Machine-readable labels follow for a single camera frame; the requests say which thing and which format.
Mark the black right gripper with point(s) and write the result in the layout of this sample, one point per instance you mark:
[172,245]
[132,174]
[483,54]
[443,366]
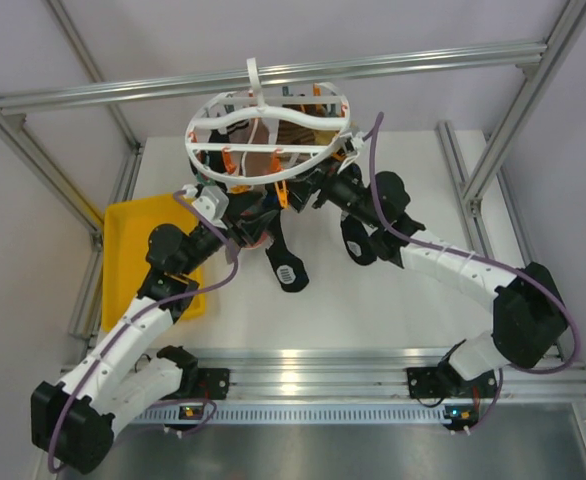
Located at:
[326,176]

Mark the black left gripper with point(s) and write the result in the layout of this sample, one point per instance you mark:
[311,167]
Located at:
[250,224]

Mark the yellow-orange clothes peg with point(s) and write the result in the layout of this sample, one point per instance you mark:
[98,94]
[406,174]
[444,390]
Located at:
[282,193]

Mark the black patterned sock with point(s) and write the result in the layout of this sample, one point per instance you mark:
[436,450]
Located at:
[287,267]
[356,240]

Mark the white round clip hanger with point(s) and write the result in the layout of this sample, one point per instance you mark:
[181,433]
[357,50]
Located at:
[326,107]

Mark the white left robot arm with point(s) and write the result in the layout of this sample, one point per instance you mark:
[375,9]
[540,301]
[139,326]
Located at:
[77,419]

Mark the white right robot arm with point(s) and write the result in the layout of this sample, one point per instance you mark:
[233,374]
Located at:
[524,304]

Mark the brown striped sock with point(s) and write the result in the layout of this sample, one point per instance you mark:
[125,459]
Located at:
[293,134]

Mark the large brown sock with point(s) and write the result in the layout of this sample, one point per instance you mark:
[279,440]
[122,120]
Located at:
[251,164]

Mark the yellow plastic tray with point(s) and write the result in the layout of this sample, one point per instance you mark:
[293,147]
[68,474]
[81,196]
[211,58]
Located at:
[128,226]

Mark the aluminium top crossbar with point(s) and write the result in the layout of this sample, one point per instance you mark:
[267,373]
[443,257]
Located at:
[111,93]

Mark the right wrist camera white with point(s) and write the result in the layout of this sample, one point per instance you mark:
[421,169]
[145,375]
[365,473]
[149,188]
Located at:
[349,145]

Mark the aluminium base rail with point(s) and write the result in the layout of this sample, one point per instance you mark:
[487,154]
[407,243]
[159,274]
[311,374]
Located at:
[376,375]

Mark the white slotted cable duct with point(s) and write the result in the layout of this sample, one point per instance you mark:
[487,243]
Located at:
[190,414]

